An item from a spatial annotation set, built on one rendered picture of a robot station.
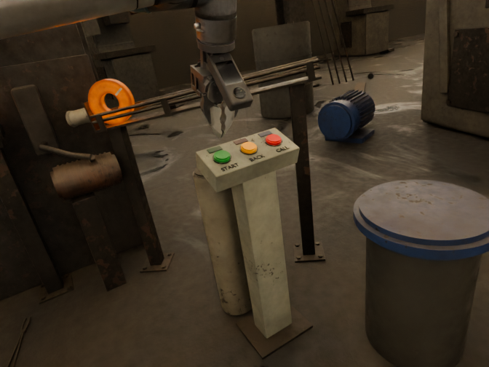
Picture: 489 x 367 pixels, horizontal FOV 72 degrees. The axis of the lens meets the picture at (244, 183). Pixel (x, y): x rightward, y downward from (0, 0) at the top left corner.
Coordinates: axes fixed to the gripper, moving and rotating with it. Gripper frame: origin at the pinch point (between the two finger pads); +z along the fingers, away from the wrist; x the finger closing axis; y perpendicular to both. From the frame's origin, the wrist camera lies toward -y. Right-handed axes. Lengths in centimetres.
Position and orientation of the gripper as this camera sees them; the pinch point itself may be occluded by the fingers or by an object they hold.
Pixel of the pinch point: (222, 134)
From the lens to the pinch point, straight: 76.3
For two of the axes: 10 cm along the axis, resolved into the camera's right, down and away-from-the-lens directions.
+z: -0.4, 7.5, 6.6
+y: -5.2, -5.8, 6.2
